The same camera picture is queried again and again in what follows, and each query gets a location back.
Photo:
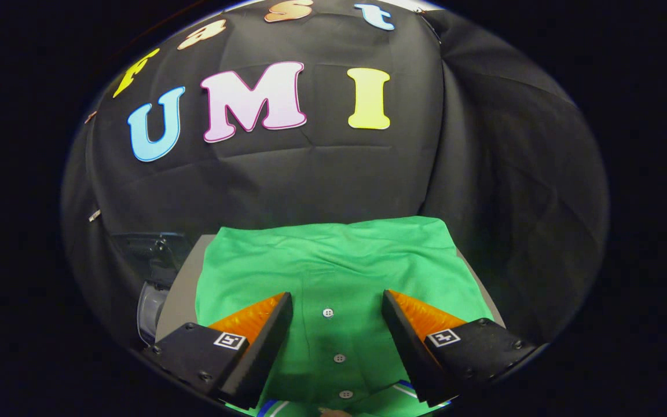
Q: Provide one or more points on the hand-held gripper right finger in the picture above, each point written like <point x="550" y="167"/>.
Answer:
<point x="407" y="347"/>

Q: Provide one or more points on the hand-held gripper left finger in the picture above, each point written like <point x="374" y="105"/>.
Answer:
<point x="267" y="347"/>

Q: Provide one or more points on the green polo shirt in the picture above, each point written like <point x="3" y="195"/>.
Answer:
<point x="333" y="260"/>

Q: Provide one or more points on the small grey washing machine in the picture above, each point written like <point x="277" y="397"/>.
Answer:
<point x="151" y="307"/>

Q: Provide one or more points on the grey box appliance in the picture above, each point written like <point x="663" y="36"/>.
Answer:
<point x="180" y="295"/>

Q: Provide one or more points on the black backdrop cloth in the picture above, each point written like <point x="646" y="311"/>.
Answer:
<point x="333" y="174"/>

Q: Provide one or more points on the silver clip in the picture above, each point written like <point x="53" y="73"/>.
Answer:
<point x="94" y="215"/>

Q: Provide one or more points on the copper clip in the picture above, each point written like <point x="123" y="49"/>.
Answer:
<point x="89" y="117"/>

